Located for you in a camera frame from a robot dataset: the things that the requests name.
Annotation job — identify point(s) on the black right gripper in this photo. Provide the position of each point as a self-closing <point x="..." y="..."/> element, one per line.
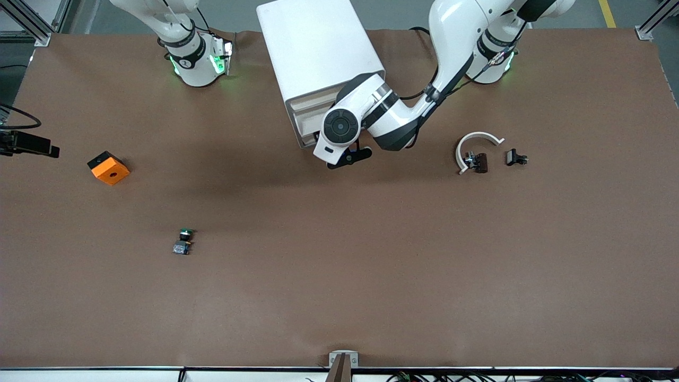
<point x="11" y="143"/>

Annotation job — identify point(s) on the white drawer cabinet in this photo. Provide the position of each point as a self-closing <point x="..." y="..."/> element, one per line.
<point x="313" y="42"/>

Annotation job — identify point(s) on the white curved plastic part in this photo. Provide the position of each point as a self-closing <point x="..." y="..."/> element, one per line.
<point x="458" y="155"/>

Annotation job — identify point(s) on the brown block with metal clip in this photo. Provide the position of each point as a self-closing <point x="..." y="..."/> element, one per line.
<point x="481" y="163"/>

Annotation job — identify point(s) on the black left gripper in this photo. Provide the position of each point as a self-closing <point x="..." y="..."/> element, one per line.
<point x="316" y="136"/>

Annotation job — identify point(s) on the orange and black button box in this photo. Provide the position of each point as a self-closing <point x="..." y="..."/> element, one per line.
<point x="111" y="174"/>

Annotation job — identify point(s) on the grey mount bracket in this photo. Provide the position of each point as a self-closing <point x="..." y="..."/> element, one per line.
<point x="333" y="356"/>

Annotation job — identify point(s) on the aluminium frame profile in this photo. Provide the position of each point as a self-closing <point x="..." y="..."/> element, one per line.
<point x="644" y="33"/>
<point x="37" y="33"/>

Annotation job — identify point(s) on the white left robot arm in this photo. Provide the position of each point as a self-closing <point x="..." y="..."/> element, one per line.
<point x="451" y="32"/>

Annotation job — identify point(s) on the small black clip part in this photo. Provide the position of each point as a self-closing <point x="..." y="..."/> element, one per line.
<point x="512" y="157"/>

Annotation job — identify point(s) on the white table edge rail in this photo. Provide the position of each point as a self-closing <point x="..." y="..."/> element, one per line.
<point x="79" y="375"/>

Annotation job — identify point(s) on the green push button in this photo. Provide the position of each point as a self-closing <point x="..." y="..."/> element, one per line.
<point x="181" y="247"/>

